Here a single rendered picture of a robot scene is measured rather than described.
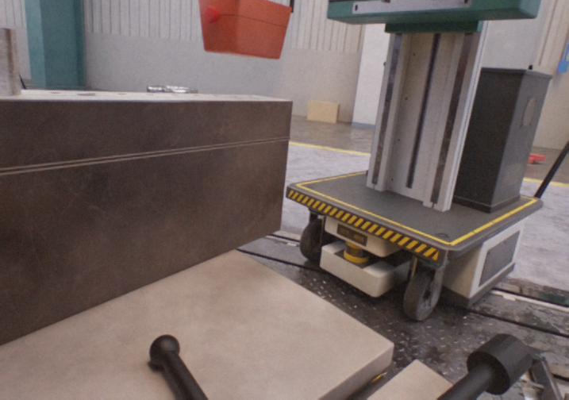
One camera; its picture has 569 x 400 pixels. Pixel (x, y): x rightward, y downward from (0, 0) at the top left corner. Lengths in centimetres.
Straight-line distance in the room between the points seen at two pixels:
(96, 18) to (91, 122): 923
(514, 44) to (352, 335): 654
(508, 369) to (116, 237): 69
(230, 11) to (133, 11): 838
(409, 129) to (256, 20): 87
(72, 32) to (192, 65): 297
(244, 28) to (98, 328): 65
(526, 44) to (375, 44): 221
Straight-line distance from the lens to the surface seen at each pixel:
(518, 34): 709
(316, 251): 164
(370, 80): 649
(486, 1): 126
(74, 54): 1007
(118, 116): 72
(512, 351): 78
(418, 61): 159
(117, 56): 945
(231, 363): 67
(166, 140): 77
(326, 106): 665
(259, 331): 73
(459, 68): 147
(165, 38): 868
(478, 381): 71
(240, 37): 89
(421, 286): 133
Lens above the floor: 76
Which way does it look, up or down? 15 degrees down
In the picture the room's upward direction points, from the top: 6 degrees clockwise
